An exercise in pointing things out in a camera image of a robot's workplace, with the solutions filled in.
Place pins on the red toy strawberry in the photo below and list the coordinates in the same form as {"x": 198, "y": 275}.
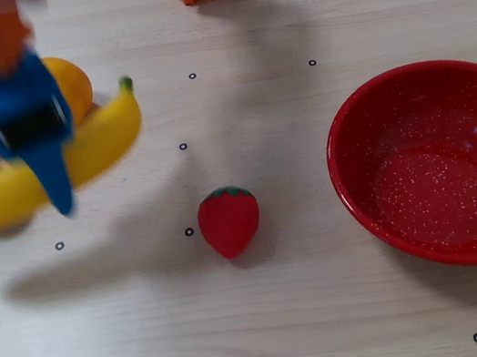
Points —
{"x": 228, "y": 226}

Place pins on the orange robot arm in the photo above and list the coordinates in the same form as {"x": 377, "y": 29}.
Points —
{"x": 4, "y": 30}

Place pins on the toy orange fruit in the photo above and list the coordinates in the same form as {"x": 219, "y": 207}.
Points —
{"x": 74, "y": 85}

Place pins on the red speckled enamel bowl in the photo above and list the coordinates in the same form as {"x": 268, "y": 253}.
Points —
{"x": 433, "y": 181}

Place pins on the yellow toy banana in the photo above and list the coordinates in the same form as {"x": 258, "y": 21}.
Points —
{"x": 106, "y": 137}

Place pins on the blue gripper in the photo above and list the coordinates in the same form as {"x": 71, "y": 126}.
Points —
{"x": 30, "y": 128}

